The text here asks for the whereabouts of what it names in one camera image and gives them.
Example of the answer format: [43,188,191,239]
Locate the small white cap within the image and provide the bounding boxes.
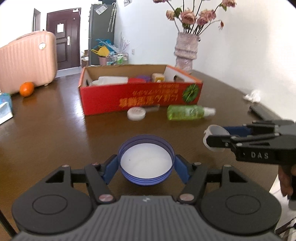
[203,125,230,153]

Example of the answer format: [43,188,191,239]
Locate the large white plastic jar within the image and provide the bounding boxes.
[90,76,128,86]

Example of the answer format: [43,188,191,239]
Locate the purple gear-shaped lid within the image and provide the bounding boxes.
[135,75,152,82]

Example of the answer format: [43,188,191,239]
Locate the red white lint brush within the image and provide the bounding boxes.
[128,78,146,84]

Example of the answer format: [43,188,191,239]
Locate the person's right hand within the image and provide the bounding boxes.
[278,165,295,197]

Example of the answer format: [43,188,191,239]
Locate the black remote control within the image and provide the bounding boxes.
[249,103,281,120]

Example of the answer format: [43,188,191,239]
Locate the crumpled white tissue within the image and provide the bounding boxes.
[243,89,262,103]

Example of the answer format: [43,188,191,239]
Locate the green spray bottle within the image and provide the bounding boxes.
[166,105,216,121]

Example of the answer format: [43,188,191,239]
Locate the white round jar lid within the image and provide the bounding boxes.
[127,106,146,121]

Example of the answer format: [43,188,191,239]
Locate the red cardboard pumpkin box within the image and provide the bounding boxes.
[78,64,203,115]

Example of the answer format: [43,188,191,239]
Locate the pink textured vase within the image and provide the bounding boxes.
[174,32,200,73]

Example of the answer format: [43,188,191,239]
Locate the cluttered shelf with bags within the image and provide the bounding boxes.
[81,39,130,68]

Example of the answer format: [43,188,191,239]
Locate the orange fruit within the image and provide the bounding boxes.
[19,82,35,97]

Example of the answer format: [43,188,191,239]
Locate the blue tissue pack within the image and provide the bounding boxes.
[0,92,13,124]

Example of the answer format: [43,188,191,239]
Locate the dried pink flowers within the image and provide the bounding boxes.
[152,0,237,37]

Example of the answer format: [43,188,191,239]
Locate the pink suitcase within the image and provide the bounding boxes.
[0,31,58,94]

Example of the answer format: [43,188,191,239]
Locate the dark grey refrigerator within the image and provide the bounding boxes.
[88,1,116,65]

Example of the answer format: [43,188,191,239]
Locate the dark brown door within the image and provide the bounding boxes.
[46,8,81,70]

